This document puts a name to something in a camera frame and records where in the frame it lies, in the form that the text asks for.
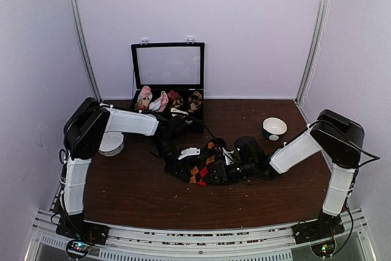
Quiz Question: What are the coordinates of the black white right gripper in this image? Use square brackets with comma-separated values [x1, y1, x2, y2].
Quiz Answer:
[203, 160, 255, 185]

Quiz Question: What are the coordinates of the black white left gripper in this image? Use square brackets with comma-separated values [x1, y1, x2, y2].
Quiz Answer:
[151, 138, 190, 183]

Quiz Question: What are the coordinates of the beige brown argyle sock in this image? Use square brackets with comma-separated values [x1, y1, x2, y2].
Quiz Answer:
[188, 90, 203, 113]

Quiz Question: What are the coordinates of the red orange argyle sock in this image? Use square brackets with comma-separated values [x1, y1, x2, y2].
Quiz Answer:
[189, 138, 228, 186]

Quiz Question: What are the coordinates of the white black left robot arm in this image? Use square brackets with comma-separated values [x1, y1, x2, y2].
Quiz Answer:
[62, 97, 201, 239]

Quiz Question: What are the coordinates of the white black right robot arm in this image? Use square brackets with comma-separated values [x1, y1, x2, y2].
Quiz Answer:
[206, 109, 365, 238]

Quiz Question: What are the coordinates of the white sock in box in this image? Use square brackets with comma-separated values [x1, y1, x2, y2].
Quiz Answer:
[170, 108, 188, 116]

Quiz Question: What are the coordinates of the white pink sock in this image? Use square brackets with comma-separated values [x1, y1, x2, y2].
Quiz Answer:
[149, 91, 169, 112]

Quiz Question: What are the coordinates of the brown patterned rolled sock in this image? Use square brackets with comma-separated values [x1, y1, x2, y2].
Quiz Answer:
[171, 96, 184, 109]

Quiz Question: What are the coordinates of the dark red rolled sock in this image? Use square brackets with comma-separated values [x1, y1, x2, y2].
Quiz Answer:
[167, 90, 180, 101]

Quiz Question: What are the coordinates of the white bowl dark outside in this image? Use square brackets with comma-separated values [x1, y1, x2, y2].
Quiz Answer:
[262, 117, 288, 142]

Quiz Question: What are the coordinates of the pink rolled sock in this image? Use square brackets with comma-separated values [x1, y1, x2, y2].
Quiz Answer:
[137, 86, 153, 109]

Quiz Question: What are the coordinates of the black box with glass lid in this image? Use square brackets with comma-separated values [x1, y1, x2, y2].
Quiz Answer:
[131, 42, 205, 134]

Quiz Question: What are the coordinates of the white fluted bowl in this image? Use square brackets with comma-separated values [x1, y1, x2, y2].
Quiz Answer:
[98, 132, 125, 157]

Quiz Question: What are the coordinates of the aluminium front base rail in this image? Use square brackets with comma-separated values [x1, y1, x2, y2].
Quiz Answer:
[22, 209, 380, 260]

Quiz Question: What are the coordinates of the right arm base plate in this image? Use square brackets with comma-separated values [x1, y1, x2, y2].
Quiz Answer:
[291, 213, 345, 244]

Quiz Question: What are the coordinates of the aluminium frame post right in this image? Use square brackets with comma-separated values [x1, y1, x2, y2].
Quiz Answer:
[295, 0, 330, 106]

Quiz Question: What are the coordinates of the aluminium frame post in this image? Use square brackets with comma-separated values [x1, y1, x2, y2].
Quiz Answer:
[295, 0, 330, 106]
[70, 0, 102, 101]

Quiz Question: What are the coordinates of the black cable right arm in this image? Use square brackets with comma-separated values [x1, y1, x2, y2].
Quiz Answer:
[317, 120, 381, 167]

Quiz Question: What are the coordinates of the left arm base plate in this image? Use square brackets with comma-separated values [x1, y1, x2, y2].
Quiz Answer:
[56, 207, 109, 245]

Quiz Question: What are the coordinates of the aluminium frame post left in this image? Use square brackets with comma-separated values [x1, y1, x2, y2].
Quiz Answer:
[70, 0, 102, 101]

